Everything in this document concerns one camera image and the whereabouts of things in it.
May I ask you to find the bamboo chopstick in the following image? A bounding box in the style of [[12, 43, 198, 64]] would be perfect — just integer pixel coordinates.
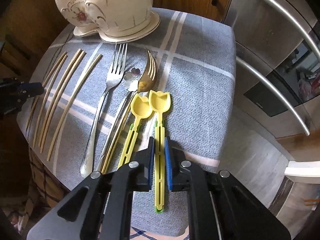
[[25, 52, 67, 131], [39, 48, 85, 153], [47, 54, 103, 161], [39, 50, 87, 153], [32, 54, 69, 149]]

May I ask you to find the yellow tulip spoon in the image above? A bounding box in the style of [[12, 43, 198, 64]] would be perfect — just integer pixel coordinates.
[[118, 94, 152, 168], [149, 90, 171, 213]]

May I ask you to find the silver fork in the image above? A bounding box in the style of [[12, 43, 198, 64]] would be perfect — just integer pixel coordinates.
[[80, 43, 128, 178]]

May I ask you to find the silver flower-end spoon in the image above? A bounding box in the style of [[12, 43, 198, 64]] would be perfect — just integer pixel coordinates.
[[95, 68, 140, 174]]

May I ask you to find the gold fork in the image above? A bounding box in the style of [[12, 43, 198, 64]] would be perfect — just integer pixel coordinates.
[[100, 50, 157, 175]]

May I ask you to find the grey plaid table cloth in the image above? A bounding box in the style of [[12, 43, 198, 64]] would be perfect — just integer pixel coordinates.
[[17, 7, 237, 238]]

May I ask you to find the cream ceramic utensil holder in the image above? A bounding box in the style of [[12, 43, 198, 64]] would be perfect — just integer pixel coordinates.
[[55, 0, 160, 43]]

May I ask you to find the stainless steel oven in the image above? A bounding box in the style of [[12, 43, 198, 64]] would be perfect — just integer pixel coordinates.
[[224, 0, 319, 138]]

